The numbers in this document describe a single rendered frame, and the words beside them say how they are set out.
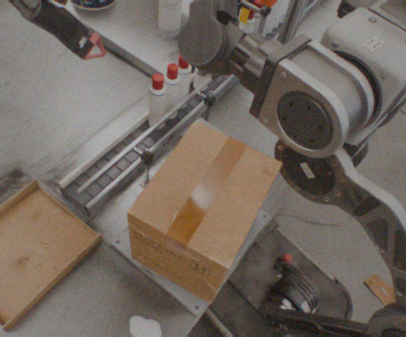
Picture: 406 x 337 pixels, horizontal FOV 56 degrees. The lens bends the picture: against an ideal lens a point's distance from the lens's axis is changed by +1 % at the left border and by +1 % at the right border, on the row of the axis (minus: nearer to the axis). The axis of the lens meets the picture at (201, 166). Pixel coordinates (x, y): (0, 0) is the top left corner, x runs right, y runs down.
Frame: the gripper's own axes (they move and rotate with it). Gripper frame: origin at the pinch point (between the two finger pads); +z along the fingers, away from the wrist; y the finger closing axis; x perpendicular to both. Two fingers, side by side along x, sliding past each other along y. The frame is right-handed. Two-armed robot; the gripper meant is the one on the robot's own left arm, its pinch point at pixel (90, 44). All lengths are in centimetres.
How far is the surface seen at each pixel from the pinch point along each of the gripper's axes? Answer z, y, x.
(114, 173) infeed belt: 16.8, -18.2, 26.4
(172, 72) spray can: 18.3, -12.8, -6.9
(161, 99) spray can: 19.4, -14.7, 1.1
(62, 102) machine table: 24.2, 18.8, 24.3
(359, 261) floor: 144, -94, 12
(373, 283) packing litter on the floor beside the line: 141, -105, 15
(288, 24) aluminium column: 48, -20, -43
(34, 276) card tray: 0, -27, 54
